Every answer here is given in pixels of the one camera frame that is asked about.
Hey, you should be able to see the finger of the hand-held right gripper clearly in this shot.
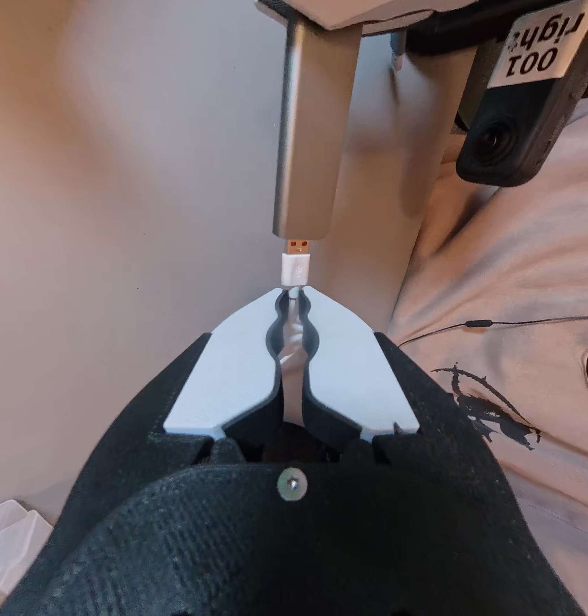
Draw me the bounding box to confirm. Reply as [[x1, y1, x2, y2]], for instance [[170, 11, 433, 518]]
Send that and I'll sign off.
[[255, 0, 437, 32]]

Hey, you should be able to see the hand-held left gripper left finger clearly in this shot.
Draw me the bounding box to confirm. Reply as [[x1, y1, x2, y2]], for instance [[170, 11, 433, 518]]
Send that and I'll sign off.
[[163, 288, 284, 441]]

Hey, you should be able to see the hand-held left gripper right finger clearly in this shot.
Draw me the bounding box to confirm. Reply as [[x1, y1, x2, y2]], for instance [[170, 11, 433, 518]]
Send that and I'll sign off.
[[298, 285, 421, 443]]

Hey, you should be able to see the white usb cable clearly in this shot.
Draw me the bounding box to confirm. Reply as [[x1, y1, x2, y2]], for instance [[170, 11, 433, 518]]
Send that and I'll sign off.
[[277, 237, 314, 371]]

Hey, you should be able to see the slim grey usb hub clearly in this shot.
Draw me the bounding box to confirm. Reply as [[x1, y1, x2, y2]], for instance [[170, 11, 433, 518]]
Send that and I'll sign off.
[[272, 10, 363, 241]]

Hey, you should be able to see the thin black wire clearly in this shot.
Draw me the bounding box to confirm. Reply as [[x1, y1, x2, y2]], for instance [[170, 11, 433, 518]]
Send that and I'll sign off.
[[399, 315, 588, 405]]

